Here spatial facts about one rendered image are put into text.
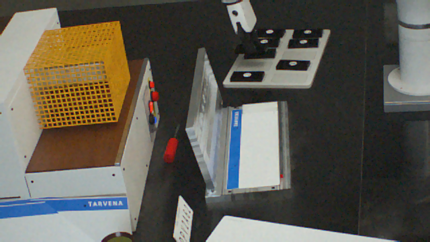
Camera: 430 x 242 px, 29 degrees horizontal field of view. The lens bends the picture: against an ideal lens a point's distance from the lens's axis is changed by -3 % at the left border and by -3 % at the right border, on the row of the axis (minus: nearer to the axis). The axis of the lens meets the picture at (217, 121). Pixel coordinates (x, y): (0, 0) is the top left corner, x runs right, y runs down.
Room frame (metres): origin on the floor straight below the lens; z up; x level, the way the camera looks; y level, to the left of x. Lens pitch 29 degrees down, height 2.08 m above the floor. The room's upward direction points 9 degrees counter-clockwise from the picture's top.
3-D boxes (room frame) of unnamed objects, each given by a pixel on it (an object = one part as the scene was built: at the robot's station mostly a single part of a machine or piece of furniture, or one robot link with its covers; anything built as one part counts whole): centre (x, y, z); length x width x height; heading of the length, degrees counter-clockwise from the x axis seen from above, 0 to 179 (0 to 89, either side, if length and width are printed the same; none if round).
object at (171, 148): (2.03, 0.13, 0.91); 0.18 x 0.03 x 0.03; 169
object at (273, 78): (2.48, -0.22, 0.90); 0.40 x 0.27 x 0.01; 160
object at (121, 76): (1.95, 0.32, 1.19); 0.23 x 0.20 x 0.17; 173
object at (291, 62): (2.38, -0.25, 0.92); 0.10 x 0.05 x 0.01; 66
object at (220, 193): (1.94, -0.07, 0.92); 0.44 x 0.21 x 0.04; 173
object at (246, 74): (2.35, -0.11, 0.92); 0.10 x 0.05 x 0.01; 71
